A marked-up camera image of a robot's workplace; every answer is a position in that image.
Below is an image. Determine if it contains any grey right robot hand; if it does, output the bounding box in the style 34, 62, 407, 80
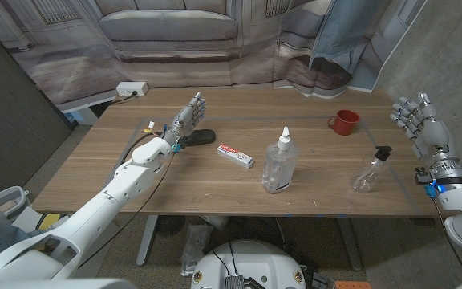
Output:
389, 92, 462, 188

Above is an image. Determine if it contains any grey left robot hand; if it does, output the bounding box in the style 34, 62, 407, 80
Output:
162, 92, 207, 149

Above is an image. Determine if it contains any clear dispenser bottle black pump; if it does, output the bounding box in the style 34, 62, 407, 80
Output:
349, 145, 393, 194

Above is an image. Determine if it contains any black oval case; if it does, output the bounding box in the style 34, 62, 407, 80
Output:
182, 128, 217, 147

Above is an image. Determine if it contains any toothpaste box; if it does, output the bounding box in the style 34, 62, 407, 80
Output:
217, 144, 254, 169

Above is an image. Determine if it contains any red cup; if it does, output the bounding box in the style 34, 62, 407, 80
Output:
326, 109, 361, 136

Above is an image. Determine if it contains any clear bottle with white nozzle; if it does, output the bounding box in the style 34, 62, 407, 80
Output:
261, 126, 299, 195

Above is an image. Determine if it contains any printed living room backdrop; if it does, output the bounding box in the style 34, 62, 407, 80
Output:
0, 0, 431, 108

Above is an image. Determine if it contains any white power strip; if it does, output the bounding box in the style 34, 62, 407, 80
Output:
115, 81, 150, 97

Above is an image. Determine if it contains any black round fan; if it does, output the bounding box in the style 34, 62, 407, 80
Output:
154, 215, 187, 238

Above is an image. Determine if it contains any grey table leg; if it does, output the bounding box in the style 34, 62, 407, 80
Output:
337, 216, 363, 272
136, 214, 159, 267

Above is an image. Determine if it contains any clear plastic bag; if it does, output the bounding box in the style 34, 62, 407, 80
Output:
180, 223, 214, 278

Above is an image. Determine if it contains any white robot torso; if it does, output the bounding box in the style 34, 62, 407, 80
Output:
190, 239, 307, 289

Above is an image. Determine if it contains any orange board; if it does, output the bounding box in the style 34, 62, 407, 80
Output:
334, 280, 372, 289

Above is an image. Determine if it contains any yellow object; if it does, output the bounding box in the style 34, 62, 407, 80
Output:
36, 212, 62, 232

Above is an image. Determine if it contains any white grey bin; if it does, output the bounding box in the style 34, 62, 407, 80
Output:
0, 185, 30, 222

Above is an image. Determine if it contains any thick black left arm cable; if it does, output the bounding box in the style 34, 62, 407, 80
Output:
117, 132, 160, 168

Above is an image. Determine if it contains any black power strip cable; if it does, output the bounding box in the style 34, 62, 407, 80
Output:
108, 91, 139, 106

